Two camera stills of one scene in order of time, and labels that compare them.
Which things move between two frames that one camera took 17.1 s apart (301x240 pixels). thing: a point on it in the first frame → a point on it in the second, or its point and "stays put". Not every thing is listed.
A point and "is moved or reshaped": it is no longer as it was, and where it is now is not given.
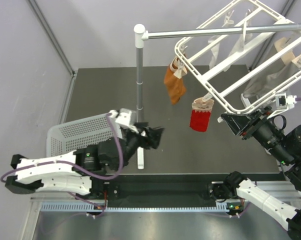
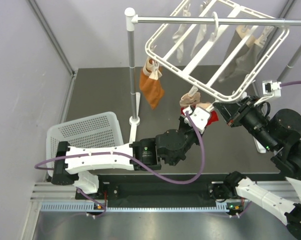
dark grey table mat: (96, 91) stays put
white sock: (228, 21) → (179, 33)
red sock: (200, 113) is moved or reshaped
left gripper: (154, 135) → (183, 124)
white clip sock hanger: (244, 70) → (238, 90)
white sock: (242, 41) → (202, 31)
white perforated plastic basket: (70, 137) stays put
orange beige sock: (175, 86) → (152, 89)
